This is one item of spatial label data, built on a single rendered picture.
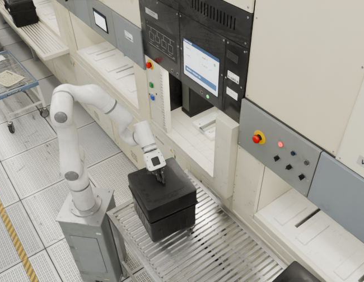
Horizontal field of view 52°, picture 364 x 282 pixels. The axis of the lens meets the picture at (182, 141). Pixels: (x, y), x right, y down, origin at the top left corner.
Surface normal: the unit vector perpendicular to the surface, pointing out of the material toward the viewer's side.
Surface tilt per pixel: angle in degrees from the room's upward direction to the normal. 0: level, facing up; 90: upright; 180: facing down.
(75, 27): 90
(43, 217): 0
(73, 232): 90
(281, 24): 90
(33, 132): 0
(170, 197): 0
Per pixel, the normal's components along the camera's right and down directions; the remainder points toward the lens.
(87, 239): -0.15, 0.66
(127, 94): -0.03, -0.74
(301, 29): -0.81, 0.41
